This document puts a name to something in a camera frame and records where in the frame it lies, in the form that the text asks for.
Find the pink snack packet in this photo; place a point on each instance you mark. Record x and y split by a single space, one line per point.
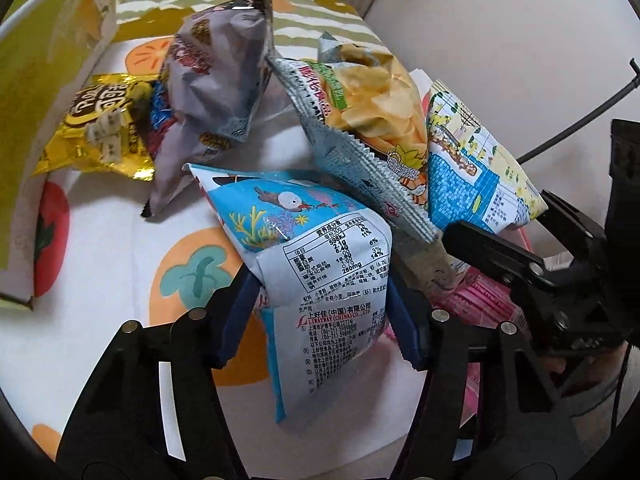
475 302

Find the person's right hand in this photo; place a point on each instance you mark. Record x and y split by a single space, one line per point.
575 372

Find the grey purple snack bag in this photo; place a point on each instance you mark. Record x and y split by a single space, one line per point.
220 75

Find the silver potato chips bag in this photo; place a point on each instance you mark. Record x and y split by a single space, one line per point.
370 95

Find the green cardboard box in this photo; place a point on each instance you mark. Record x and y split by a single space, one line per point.
40 60

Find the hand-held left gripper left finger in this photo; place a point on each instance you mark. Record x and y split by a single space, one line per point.
239 310

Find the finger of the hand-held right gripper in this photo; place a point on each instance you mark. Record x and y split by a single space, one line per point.
570 220
490 250

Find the white yellow blue snack bag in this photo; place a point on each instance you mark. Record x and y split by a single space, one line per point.
470 160

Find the green striped flower blanket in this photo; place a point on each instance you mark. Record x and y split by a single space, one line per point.
320 20

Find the gold snack packet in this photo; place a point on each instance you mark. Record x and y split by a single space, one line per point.
95 110

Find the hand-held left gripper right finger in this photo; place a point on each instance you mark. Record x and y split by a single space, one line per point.
406 327

